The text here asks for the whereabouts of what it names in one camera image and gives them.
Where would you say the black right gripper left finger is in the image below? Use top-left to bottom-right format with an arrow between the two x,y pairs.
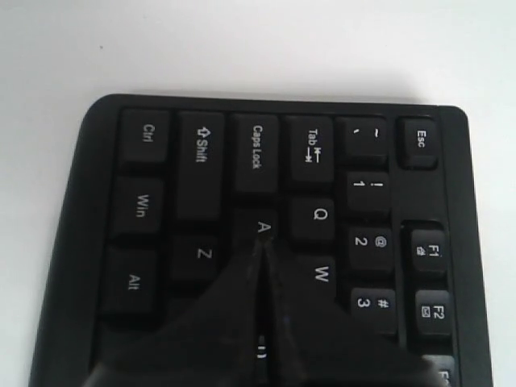
88,242 -> 260,386

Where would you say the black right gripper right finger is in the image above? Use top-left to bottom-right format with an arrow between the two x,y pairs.
264,241 -> 445,386

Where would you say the black acer keyboard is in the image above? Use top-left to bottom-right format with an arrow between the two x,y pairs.
29,94 -> 493,386

